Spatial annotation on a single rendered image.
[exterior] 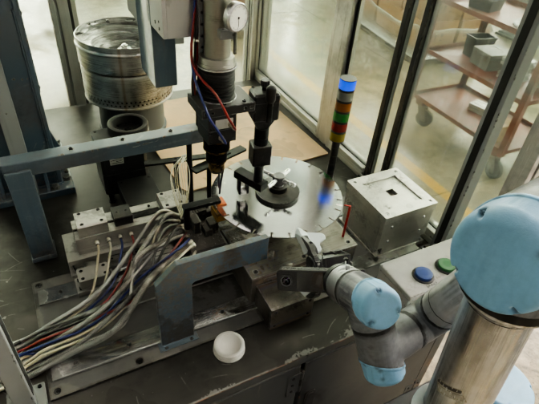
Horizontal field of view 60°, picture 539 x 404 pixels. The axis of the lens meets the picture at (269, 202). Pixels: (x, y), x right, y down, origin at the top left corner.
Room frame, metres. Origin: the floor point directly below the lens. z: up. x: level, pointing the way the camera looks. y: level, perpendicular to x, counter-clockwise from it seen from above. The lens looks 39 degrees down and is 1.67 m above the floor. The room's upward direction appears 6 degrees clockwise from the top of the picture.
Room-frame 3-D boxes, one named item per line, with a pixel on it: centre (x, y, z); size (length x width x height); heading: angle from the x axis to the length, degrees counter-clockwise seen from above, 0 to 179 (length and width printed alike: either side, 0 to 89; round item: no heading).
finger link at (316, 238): (0.76, -0.10, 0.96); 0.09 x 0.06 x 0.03; 20
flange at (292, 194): (0.93, -0.02, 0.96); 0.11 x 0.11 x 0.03
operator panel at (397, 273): (0.79, -0.42, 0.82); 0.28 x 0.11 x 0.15; 121
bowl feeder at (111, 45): (1.50, 0.53, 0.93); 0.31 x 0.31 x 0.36
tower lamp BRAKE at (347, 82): (1.19, -0.18, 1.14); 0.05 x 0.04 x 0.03; 31
